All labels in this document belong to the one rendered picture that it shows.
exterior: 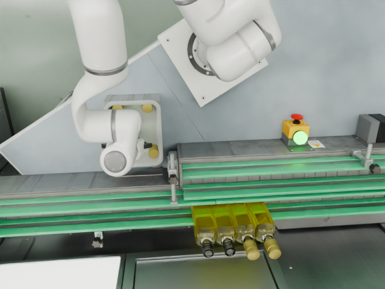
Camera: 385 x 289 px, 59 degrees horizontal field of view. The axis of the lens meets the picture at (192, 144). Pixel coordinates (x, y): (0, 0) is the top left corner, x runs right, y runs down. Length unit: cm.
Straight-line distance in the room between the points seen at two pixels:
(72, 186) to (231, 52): 70
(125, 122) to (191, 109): 44
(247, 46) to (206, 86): 34
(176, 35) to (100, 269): 73
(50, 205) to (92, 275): 25
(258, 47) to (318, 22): 47
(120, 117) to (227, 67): 26
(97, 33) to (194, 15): 18
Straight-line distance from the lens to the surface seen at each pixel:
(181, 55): 104
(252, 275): 108
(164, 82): 112
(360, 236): 137
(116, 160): 76
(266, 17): 74
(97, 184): 117
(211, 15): 67
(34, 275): 117
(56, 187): 120
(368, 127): 129
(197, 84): 106
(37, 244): 134
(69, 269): 115
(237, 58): 75
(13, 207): 119
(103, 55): 63
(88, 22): 61
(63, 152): 125
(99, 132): 76
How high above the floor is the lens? 184
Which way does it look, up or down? 66 degrees down
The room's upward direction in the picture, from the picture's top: 168 degrees clockwise
